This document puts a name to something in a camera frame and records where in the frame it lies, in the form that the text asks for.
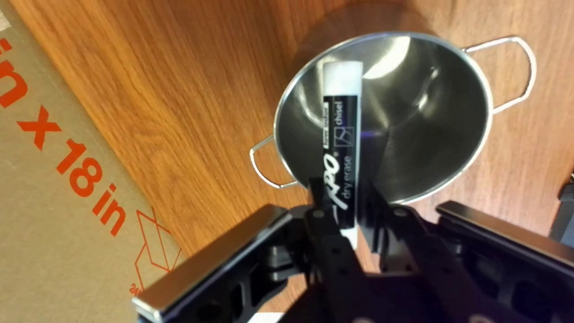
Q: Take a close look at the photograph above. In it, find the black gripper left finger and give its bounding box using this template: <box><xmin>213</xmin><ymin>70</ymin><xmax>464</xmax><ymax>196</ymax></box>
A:
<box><xmin>131</xmin><ymin>176</ymin><xmax>367</xmax><ymax>323</ymax></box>

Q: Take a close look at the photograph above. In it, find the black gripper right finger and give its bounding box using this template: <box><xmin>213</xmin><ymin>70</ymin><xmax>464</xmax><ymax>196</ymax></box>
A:
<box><xmin>357</xmin><ymin>182</ymin><xmax>574</xmax><ymax>323</ymax></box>

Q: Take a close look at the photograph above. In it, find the black white dry-erase marker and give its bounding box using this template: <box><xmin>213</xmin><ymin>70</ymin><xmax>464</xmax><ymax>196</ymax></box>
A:
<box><xmin>308</xmin><ymin>58</ymin><xmax>366</xmax><ymax>252</ymax></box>

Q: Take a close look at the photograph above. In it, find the silver steel pot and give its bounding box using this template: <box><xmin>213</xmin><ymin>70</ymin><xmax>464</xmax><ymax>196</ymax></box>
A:
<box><xmin>247</xmin><ymin>31</ymin><xmax>538</xmax><ymax>207</ymax></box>

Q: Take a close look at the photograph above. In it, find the brown cardboard panel red print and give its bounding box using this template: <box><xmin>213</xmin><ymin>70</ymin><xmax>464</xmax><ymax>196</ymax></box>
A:
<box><xmin>0</xmin><ymin>8</ymin><xmax>188</xmax><ymax>323</ymax></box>

